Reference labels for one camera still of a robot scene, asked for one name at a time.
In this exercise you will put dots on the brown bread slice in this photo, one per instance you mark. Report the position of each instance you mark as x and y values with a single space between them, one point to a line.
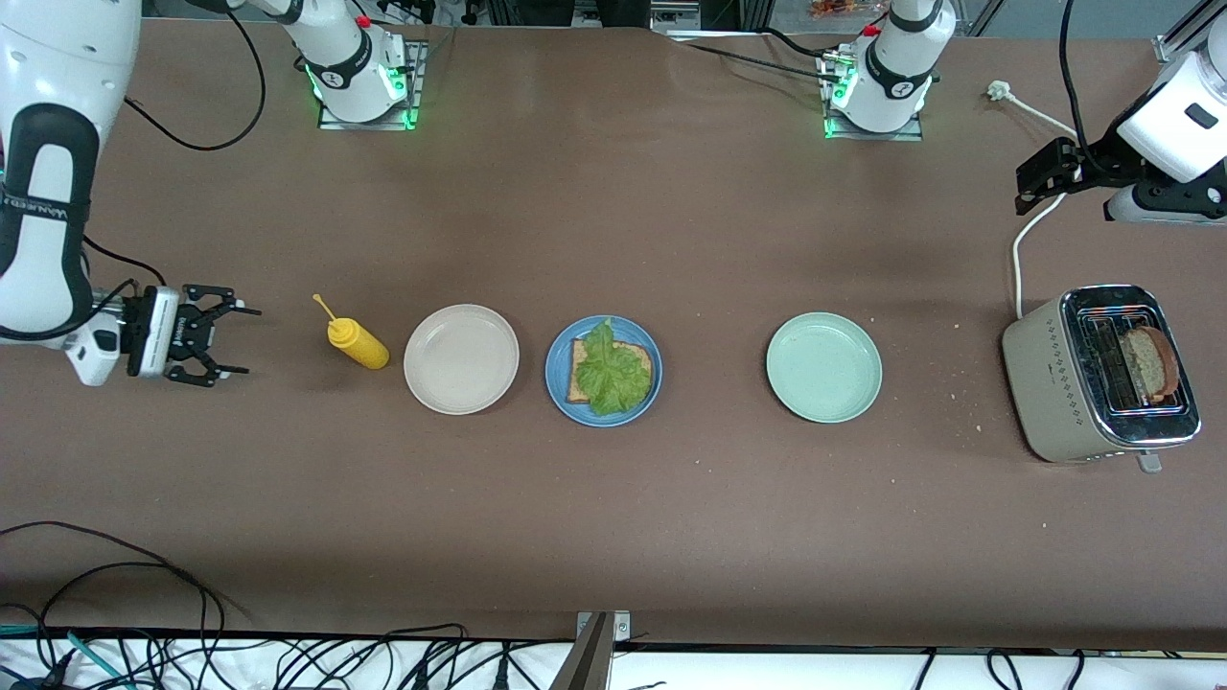
637 351
1145 359

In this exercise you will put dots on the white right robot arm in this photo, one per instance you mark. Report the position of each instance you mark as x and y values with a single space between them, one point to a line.
67 48

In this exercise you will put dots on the grey aluminium profile bar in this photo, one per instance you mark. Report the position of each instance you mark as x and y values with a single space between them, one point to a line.
585 666

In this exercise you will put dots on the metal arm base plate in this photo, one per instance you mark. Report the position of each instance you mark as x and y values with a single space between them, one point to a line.
872 136
420 96

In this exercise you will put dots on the green lettuce leaf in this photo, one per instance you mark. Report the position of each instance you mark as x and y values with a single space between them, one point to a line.
613 379

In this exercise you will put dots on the beige round plate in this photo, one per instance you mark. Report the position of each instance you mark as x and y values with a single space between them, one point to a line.
460 359

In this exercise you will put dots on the blue round plate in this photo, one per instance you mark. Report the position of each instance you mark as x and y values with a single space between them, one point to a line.
604 420

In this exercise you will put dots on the orange snack pack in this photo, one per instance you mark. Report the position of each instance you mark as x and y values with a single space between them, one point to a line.
834 8

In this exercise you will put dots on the light green round plate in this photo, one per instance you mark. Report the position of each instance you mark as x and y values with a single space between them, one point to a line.
824 367

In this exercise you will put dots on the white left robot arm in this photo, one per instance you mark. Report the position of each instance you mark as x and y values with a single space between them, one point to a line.
896 67

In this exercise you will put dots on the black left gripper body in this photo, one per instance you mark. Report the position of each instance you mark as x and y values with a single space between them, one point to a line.
1094 159

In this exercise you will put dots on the beige chrome toaster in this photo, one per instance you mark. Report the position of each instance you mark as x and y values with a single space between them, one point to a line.
1050 383

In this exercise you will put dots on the aluminium frame rail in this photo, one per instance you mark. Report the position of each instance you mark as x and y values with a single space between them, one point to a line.
1171 48

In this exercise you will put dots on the yellow mustard squeeze bottle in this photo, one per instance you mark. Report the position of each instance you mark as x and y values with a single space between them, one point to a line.
359 347

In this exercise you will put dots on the metal corner bracket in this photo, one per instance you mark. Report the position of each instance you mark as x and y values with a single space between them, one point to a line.
621 628

